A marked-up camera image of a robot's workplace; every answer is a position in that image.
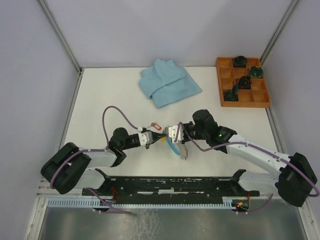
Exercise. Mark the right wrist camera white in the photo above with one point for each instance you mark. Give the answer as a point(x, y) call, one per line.
point(175, 134)

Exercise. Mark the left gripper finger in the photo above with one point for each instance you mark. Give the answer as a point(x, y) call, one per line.
point(158, 141)
point(158, 136)

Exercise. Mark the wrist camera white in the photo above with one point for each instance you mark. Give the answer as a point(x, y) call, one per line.
point(145, 139)
point(175, 134)

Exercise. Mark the light blue cloth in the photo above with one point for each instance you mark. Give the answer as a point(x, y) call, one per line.
point(165, 83)

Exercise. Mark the wooden compartment tray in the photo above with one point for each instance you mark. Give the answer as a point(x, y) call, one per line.
point(242, 82)

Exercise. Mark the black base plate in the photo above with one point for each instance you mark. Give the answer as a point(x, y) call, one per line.
point(172, 190)

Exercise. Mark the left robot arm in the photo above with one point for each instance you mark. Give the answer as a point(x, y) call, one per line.
point(73, 167)

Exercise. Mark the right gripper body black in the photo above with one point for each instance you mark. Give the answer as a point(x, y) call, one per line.
point(190, 130)

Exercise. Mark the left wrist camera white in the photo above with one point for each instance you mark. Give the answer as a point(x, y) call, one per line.
point(145, 139)

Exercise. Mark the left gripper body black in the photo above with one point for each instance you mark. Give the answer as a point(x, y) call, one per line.
point(147, 145)

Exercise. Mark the metal key organizer plate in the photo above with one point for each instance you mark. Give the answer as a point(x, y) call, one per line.
point(179, 148)

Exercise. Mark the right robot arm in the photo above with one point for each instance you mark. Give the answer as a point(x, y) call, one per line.
point(289, 176)

